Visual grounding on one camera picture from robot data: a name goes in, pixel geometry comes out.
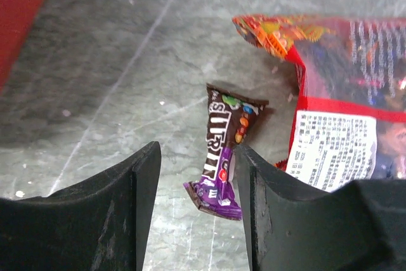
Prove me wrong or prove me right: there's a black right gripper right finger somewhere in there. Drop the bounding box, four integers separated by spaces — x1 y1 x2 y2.
235 145 405 271

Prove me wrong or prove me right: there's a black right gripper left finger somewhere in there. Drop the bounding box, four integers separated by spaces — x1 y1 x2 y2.
1 142 161 271

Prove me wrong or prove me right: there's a purple M&M's packet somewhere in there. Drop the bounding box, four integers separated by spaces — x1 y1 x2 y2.
183 83 269 221

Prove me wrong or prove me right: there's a red candy assortment bag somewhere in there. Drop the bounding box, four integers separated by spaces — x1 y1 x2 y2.
232 14 405 192

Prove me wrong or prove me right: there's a red paper bag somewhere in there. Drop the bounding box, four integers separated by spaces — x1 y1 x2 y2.
0 0 44 85

